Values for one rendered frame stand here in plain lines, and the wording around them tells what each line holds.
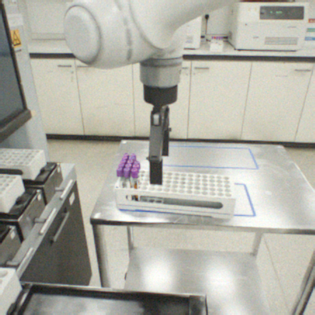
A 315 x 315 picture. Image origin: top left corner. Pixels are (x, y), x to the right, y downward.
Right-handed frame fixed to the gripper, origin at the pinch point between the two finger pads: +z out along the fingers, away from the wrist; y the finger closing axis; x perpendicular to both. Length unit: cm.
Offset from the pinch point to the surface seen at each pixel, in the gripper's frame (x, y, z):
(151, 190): 1.7, -2.9, 5.8
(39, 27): 162, 249, -9
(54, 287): 16.3, -29.2, 11.4
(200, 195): -10.3, -4.9, 4.9
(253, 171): -27.1, 18.7, 11.0
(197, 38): -5, 198, -7
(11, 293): 22.2, -32.9, 9.2
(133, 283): 12, 13, 65
